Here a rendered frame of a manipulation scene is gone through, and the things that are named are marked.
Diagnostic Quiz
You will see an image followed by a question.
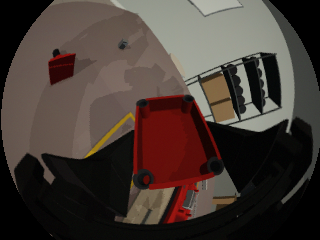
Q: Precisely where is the beige flat base plate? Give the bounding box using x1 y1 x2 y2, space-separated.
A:
121 187 175 225

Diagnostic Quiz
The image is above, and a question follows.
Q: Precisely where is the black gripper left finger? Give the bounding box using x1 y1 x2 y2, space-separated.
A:
41 129 135 217

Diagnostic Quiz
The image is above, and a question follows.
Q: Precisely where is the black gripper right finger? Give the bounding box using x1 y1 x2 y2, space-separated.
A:
207 120 288 193

